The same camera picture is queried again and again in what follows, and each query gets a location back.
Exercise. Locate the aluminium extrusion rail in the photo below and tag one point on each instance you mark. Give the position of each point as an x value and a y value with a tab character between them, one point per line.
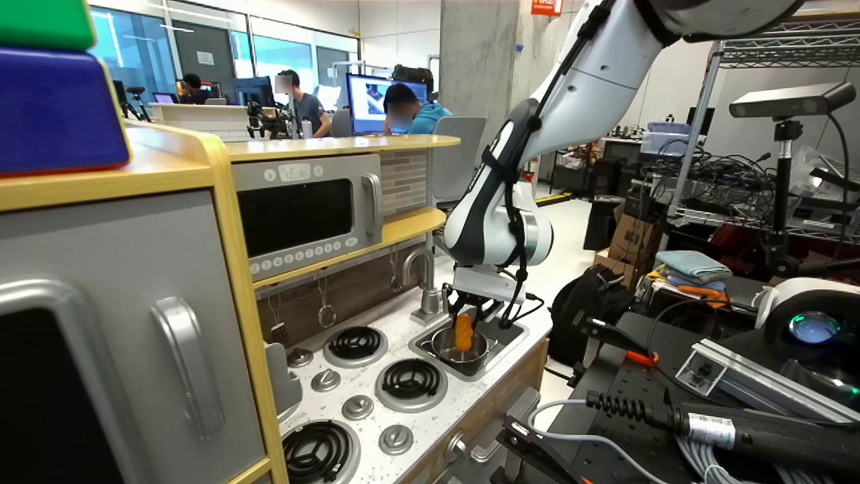
768	379

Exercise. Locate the black camera stand pole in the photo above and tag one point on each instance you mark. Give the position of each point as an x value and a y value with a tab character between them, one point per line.
786	190

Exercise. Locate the silver metal pot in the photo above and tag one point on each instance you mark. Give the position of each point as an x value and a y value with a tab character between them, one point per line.
443	346

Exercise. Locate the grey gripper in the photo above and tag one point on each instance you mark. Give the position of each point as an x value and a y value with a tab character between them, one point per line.
485	285

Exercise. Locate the grey windowed cabinet door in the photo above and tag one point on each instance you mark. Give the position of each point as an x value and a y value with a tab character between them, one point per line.
108	260

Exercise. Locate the grey stove knob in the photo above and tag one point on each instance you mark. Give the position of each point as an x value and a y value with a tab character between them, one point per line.
396	438
299	356
325	379
358	408

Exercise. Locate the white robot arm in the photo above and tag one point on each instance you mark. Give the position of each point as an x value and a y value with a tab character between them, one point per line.
591	89

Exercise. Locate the toy stove top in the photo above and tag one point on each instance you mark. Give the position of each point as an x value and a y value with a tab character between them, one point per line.
446	398

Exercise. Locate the red ceiling sign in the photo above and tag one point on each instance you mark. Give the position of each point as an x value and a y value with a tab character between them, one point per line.
546	7

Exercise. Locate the person in dark shirt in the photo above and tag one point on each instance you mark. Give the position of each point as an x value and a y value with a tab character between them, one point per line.
301	105

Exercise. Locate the grey tile backsplash panel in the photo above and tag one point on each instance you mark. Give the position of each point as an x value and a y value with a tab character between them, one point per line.
404	179

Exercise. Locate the blue plastic bin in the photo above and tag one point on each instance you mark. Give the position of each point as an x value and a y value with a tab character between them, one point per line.
666	139

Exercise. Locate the small brown cardboard box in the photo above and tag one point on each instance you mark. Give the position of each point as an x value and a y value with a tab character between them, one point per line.
634	239

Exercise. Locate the blue lit computer monitor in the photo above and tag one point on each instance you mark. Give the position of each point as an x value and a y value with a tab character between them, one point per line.
365	101

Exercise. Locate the white round lens device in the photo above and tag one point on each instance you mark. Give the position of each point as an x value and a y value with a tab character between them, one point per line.
806	299

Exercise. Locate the grey sink basin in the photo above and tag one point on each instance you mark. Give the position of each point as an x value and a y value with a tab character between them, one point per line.
501	335

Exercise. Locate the black coil stove burner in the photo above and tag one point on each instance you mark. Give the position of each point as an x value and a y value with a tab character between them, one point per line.
354	343
318	449
409	379

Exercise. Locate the black backpack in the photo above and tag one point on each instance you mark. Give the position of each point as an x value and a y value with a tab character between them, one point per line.
581	312

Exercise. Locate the silver toy faucet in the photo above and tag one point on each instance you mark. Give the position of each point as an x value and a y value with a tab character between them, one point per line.
419	285

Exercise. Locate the grey bar camera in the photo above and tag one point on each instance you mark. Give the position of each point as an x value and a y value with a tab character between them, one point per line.
792	98

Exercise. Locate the silver toy microwave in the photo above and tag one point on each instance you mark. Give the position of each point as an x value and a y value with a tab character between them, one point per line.
303	260

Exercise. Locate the person in blue shirt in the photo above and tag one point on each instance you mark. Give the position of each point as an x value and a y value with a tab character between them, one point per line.
417	113

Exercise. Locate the orange toy food piece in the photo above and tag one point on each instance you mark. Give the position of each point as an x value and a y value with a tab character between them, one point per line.
463	335

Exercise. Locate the person with dark hair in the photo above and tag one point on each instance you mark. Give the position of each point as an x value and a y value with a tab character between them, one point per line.
192	88

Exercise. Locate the wooden toy kitchen unit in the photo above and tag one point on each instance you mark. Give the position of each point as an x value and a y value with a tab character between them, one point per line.
178	176

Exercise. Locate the folded blue cloth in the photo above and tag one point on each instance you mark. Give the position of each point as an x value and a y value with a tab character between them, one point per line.
689	265

